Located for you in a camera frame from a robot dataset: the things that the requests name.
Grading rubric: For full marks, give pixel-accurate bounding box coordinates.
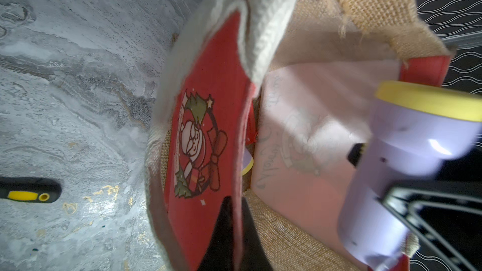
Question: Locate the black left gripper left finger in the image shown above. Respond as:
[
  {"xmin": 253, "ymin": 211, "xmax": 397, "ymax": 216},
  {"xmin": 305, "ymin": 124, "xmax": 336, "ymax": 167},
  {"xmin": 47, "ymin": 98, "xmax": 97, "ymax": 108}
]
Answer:
[{"xmin": 198, "ymin": 196, "xmax": 234, "ymax": 271}]

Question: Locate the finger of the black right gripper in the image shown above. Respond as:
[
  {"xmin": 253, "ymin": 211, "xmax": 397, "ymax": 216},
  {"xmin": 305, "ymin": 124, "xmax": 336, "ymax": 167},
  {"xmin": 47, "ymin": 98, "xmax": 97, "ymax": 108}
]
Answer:
[
  {"xmin": 381, "ymin": 181, "xmax": 481, "ymax": 270},
  {"xmin": 347, "ymin": 143, "xmax": 365, "ymax": 167}
]

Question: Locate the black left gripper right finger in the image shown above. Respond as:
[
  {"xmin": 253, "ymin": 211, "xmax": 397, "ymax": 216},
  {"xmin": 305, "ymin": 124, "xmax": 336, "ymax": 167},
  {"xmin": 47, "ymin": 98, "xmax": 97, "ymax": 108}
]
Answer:
[{"xmin": 240, "ymin": 198, "xmax": 273, "ymax": 271}]

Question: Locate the yellow black screwdriver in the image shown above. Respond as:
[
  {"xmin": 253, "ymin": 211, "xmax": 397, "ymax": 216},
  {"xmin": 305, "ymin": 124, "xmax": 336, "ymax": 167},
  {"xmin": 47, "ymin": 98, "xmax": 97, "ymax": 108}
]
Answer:
[{"xmin": 1, "ymin": 177, "xmax": 62, "ymax": 203}]

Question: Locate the purple flashlight yellow rim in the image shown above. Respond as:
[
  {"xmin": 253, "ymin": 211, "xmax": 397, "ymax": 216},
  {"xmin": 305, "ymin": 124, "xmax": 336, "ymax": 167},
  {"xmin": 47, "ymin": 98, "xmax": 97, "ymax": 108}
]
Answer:
[{"xmin": 338, "ymin": 81, "xmax": 481, "ymax": 270}]

